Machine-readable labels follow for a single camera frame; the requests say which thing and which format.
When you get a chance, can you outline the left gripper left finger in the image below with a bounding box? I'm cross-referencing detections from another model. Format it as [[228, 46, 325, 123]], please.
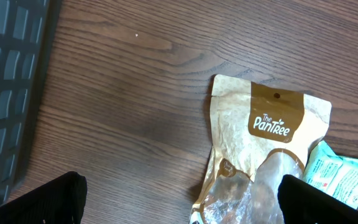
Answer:
[[0, 171, 88, 224]]

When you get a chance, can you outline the brown Pantree snack bag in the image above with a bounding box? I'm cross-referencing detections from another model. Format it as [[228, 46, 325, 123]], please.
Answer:
[[190, 75, 332, 223]]

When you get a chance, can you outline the teal snack packet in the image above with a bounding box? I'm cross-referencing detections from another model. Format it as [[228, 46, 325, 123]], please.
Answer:
[[303, 141, 358, 209]]

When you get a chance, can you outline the dark grey plastic basket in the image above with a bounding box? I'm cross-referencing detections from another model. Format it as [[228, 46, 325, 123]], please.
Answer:
[[0, 0, 62, 206]]

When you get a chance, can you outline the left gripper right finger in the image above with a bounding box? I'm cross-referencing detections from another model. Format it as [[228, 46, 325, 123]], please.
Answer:
[[278, 175, 358, 224]]

